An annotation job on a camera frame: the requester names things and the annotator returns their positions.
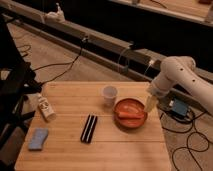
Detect black striped rectangular block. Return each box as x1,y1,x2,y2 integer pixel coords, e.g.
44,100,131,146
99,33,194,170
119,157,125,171
80,115,98,144

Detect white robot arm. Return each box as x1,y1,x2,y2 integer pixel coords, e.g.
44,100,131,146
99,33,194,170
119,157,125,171
144,56,213,114

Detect black floor cable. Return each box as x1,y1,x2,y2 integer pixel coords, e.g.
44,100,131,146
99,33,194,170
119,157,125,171
159,105,213,171

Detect white object on rail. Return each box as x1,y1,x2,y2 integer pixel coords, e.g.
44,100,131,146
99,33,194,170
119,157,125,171
45,4,65,22

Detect black cable on carpet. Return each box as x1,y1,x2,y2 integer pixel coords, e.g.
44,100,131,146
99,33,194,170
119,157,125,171
31,36,88,84

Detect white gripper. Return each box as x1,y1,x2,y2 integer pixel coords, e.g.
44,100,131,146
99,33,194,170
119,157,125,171
144,79,171,113

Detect white squeeze bottle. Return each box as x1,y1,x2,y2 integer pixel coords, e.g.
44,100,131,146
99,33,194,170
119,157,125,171
37,94,56,122

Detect blue sponge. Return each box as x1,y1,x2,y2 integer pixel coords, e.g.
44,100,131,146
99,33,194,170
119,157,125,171
28,128,49,151

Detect black chair frame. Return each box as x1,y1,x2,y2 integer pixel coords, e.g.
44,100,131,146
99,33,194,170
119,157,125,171
0,13,43,168

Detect blue power box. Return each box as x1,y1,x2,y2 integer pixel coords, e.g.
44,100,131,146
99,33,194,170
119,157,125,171
169,99,188,117

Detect orange round bowl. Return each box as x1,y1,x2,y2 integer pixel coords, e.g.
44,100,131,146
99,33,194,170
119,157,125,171
113,98,148,129

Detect grey metal rail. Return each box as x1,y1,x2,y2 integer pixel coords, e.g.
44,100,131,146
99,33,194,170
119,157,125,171
0,0,213,84

